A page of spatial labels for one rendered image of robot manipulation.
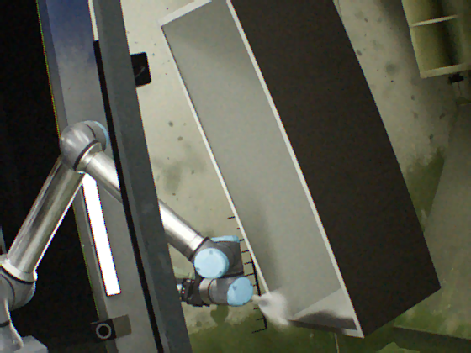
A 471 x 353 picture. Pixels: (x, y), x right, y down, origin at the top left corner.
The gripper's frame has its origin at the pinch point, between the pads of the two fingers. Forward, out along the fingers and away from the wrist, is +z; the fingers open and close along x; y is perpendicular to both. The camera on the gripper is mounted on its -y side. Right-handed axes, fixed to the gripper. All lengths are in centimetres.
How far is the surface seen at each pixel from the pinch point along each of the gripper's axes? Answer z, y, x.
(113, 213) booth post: 66, -29, 11
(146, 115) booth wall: 60, -71, 12
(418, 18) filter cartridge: -8, -140, 89
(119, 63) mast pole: -104, -21, -100
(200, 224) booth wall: 55, -35, 46
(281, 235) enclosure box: 3, -30, 45
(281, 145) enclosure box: 2, -61, 35
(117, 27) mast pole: -104, -28, -103
